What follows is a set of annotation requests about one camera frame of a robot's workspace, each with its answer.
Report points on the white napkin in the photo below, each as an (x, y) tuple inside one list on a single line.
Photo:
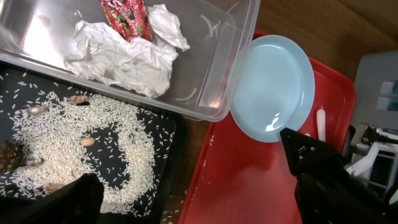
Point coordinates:
[(141, 65)]

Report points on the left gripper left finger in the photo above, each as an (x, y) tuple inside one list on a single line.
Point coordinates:
[(77, 202)]

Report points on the clear plastic waste bin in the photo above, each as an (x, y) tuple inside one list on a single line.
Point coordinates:
[(38, 34)]

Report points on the food scraps and rice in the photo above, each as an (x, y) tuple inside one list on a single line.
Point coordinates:
[(77, 140)]

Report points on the light blue plate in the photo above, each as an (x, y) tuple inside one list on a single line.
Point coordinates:
[(276, 89)]

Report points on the black food waste tray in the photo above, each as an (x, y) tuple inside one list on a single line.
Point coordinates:
[(161, 130)]

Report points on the red serving tray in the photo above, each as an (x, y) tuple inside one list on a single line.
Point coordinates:
[(241, 180)]

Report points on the grey dishwasher rack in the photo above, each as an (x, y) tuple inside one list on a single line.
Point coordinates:
[(376, 90)]

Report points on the red snack wrapper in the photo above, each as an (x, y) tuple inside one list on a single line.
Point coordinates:
[(129, 18)]

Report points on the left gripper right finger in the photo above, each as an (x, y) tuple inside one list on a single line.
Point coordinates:
[(325, 192)]

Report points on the white plastic fork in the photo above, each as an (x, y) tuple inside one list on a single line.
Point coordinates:
[(321, 124)]

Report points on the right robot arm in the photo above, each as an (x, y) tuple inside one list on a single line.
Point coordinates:
[(372, 154)]

